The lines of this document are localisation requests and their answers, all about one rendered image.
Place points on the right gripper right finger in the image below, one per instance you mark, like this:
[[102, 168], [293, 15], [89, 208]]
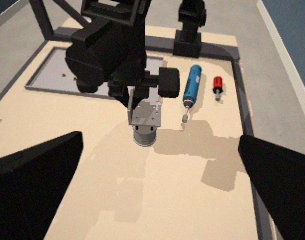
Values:
[[278, 175]]

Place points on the grey cylindrical module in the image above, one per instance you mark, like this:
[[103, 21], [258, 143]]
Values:
[[144, 136]]

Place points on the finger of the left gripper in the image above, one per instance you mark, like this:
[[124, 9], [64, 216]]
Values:
[[122, 97], [138, 97]]

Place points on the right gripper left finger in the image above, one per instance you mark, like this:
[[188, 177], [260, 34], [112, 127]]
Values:
[[33, 182]]

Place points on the blue cordless screwdriver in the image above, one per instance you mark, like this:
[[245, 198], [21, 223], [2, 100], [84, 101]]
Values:
[[191, 89]]

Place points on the red-handled screwdriver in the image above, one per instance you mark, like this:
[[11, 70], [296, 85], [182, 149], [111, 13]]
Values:
[[217, 87]]

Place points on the grey metal bracket with holes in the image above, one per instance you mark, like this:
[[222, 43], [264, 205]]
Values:
[[145, 112]]

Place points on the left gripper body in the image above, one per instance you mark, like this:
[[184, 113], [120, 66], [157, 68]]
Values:
[[131, 72]]

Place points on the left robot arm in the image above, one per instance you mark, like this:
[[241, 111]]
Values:
[[100, 47]]

